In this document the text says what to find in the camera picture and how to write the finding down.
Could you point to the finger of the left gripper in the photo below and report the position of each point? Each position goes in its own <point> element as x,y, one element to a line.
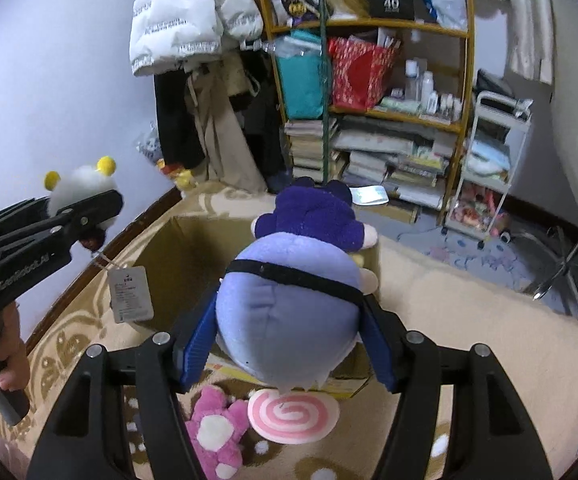
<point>70,223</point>
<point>22,220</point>

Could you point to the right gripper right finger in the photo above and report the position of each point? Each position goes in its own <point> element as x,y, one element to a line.
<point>491,436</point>

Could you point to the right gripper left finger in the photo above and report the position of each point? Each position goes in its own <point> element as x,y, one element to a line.
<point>85,435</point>

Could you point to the white pompom plush toy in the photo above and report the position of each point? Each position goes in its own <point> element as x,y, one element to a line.
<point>83,182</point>

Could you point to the pink swirl roll plush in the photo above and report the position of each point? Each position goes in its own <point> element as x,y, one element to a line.
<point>294,418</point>

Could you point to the purple lavender plush doll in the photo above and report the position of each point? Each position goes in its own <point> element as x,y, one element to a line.
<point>287,309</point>

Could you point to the person's left hand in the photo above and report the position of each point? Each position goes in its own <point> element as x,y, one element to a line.
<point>16,372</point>

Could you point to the white paper hang tag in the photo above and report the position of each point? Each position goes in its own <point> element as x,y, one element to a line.
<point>130,295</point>

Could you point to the snack bags on floor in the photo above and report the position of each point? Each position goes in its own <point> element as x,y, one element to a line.
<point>148,145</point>

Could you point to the pink bear plush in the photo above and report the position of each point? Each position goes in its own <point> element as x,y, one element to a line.
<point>215,429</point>

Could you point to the printed cardboard box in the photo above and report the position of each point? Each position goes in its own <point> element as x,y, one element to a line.
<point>187,257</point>

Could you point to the beige trench coat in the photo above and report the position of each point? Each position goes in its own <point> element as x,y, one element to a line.
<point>228,158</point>

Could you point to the white puffer jacket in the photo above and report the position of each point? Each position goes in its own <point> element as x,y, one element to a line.
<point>176,34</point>

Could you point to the stack of books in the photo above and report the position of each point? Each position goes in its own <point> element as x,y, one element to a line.
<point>410,161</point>

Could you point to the teal bag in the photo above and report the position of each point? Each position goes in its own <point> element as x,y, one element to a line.
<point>298,57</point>

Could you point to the white rolling cart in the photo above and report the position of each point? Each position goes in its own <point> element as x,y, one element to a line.
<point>488,167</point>

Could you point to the red gift bag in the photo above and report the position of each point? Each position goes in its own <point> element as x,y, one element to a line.
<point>360,71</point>

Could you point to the wooden shelf unit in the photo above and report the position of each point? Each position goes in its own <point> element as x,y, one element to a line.
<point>456,124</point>

